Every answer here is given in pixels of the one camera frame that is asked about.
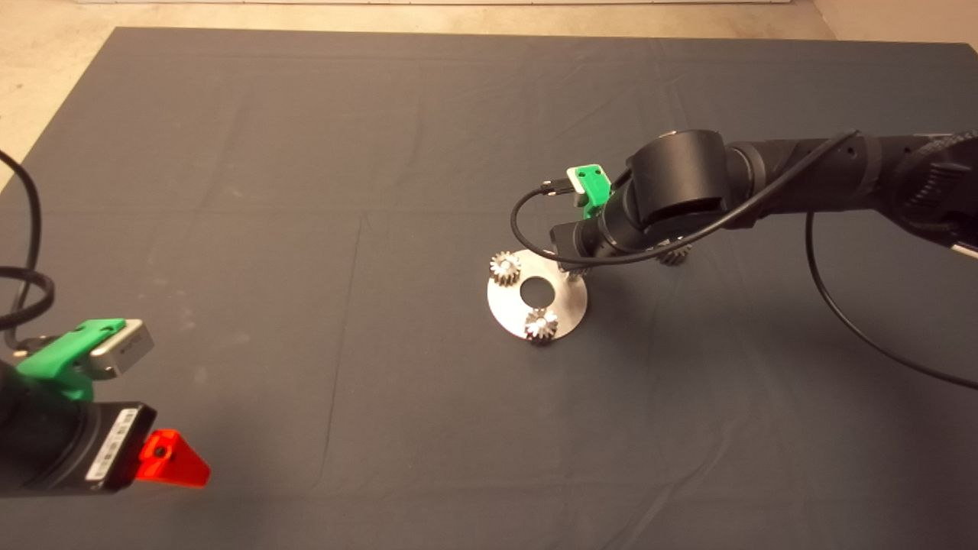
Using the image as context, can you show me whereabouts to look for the round metal plate with hole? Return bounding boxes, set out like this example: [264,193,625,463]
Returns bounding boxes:
[487,248,589,343]

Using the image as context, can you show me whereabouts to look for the thick black cable loom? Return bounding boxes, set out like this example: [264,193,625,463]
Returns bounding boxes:
[0,266,56,331]

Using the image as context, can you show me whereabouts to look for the green left camera mount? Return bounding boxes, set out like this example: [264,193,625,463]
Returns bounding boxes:
[15,319,128,403]

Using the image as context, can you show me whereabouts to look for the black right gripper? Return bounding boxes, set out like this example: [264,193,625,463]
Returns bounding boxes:
[550,202,682,270]

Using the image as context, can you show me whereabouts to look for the dark grey table cloth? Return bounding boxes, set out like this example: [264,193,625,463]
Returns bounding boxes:
[0,28,978,550]

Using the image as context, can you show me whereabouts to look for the black camera cable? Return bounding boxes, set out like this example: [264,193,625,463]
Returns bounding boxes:
[0,149,43,348]
[510,130,978,390]

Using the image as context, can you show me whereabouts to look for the silver left camera box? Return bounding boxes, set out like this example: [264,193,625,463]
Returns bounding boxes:
[86,320,155,380]

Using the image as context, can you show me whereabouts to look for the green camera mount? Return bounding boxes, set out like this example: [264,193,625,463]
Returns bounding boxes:
[15,319,128,403]
[573,164,613,219]

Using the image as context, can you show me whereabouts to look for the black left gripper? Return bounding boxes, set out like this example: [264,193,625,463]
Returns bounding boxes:
[27,402,212,494]

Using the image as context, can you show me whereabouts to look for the green right camera mount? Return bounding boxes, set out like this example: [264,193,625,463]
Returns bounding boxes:
[573,164,613,219]

